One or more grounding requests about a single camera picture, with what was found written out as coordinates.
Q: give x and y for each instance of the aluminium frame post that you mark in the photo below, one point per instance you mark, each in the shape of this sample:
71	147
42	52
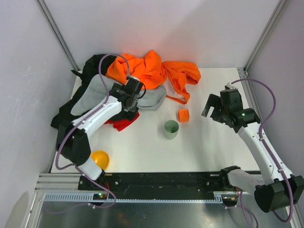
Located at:
275	16
57	33

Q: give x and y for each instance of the black cloth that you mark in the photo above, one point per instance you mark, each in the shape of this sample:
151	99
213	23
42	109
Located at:
89	71

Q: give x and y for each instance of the red cloth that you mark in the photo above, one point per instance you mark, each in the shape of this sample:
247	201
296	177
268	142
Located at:
119	125

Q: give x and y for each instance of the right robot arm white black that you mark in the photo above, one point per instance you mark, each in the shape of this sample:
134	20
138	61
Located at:
278	187

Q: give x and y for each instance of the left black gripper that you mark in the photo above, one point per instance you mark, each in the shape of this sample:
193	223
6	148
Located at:
134	87

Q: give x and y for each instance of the grey slotted cable duct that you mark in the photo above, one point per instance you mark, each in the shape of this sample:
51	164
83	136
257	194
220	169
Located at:
216	197

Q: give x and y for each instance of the yellow bowl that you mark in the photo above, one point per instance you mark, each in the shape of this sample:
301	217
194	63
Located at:
101	158

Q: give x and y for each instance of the pale green cup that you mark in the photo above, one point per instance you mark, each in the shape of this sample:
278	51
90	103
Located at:
171	128

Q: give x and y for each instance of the right aluminium frame post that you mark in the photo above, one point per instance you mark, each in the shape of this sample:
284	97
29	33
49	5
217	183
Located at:
275	16

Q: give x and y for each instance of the orange cloth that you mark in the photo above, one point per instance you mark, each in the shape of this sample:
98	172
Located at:
153	72

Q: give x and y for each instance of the grey sweatshirt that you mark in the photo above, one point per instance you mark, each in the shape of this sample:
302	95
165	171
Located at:
96	93

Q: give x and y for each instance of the orange toy cube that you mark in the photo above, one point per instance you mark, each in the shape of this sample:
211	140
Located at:
183	115

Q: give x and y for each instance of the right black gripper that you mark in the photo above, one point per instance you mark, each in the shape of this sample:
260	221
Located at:
218	109

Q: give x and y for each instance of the aluminium front rail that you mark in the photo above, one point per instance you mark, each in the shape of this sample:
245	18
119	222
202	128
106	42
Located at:
57	182

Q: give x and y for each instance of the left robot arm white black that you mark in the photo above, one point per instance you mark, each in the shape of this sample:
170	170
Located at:
73	137

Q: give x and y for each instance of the left aluminium frame post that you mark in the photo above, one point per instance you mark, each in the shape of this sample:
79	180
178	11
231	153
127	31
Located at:
57	33

